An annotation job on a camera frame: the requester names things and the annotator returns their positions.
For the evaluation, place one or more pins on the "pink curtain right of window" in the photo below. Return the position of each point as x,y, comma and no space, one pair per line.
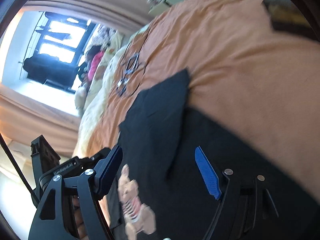
127,16

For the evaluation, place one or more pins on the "cream pillow and blanket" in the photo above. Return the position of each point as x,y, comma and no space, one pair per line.
92,105

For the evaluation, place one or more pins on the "dark hanging coat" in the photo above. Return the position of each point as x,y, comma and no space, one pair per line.
43,67

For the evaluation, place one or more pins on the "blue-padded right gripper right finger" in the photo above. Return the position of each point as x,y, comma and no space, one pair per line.
243,211

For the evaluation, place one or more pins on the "pink curtain left of window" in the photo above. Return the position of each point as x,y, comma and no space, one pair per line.
24,119

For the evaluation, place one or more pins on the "black t-shirt with print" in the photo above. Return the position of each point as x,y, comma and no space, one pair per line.
159,193

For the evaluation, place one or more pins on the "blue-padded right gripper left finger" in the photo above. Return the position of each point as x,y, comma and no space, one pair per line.
54,217

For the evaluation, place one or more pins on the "orange duvet cover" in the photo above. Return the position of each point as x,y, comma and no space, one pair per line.
261,84

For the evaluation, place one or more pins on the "pink curtain of window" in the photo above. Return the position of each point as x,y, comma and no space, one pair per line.
24,119
127,16

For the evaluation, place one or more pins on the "pile of plush toys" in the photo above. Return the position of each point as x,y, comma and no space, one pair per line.
100,42

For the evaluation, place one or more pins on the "black window frame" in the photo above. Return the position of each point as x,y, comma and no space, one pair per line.
57,35

